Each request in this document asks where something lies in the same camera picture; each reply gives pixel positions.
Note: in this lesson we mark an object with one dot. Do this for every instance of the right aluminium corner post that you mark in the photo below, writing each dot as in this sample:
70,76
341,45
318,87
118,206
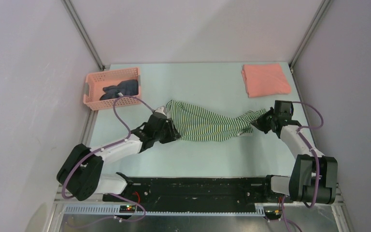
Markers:
311,30

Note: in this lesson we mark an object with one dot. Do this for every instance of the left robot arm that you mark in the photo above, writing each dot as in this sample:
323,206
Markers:
81,174

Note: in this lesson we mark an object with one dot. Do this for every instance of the left small circuit board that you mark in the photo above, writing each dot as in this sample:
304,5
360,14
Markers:
129,209

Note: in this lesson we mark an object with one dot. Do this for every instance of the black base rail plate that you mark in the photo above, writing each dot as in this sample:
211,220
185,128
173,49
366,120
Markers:
200,194

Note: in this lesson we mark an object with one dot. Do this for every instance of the green white striped garment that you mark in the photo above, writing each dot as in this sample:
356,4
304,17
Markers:
197,124

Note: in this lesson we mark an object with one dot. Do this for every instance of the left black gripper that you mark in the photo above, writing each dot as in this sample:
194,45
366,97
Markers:
173,134

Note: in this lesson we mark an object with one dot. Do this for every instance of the aluminium toothed cable duct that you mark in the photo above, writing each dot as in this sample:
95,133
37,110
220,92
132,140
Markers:
111,209

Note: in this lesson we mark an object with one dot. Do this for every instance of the right small circuit board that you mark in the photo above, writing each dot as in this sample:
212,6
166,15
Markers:
273,213

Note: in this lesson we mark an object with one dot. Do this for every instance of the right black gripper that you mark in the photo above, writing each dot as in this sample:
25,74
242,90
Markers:
259,122

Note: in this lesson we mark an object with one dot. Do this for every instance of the small circuit board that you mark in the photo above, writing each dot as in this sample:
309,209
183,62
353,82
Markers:
273,213
129,209

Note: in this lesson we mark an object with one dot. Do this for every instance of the pink plastic laundry basket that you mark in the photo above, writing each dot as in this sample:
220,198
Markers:
96,81

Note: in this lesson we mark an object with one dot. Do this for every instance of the aluminium corner post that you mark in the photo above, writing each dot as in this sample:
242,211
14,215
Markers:
311,30
76,20

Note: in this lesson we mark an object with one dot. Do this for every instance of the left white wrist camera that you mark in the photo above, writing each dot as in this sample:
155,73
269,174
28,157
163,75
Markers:
161,112

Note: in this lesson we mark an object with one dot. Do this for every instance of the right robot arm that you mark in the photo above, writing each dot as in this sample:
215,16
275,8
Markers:
314,176

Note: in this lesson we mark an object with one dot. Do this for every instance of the left aluminium corner post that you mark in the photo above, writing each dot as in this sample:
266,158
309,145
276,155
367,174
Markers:
76,20

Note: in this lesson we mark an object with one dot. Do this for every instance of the salmon pink t-shirt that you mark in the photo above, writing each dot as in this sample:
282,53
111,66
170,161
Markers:
262,80

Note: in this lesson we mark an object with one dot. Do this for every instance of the dark navy garment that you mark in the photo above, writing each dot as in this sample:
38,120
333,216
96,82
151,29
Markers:
124,88

